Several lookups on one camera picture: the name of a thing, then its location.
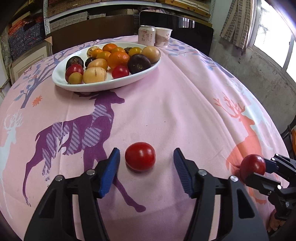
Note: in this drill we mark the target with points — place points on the pink drink can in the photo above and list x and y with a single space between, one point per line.
146 35

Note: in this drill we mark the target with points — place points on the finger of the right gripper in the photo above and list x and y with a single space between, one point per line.
281 165
264 185

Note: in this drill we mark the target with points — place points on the dark purple plum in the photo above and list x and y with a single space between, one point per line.
138 63

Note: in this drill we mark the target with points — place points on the framed cardboard panel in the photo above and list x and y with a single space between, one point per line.
31 57

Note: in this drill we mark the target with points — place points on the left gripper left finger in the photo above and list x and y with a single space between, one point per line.
69 208

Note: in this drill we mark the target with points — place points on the white paper cup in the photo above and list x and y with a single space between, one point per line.
162 37

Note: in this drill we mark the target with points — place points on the person right hand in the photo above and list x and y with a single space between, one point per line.
273 224

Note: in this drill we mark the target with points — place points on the large yellow fruit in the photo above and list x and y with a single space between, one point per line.
152 53

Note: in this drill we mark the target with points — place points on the metal storage shelf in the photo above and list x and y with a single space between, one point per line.
58 14

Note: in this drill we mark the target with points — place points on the large orange on plate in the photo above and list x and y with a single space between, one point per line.
118 59

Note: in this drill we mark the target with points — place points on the pink deer tablecloth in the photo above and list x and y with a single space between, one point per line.
188 102

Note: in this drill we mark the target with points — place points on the large dark red plum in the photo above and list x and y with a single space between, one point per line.
252 164

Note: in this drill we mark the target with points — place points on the dark monitor screen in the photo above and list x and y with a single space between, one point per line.
188 31

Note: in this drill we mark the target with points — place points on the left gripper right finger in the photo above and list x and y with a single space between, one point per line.
238 216

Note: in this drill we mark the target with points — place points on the red cherry tomato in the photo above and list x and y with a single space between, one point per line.
119 72

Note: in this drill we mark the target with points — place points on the striped beige curtain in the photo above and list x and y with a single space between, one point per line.
238 23

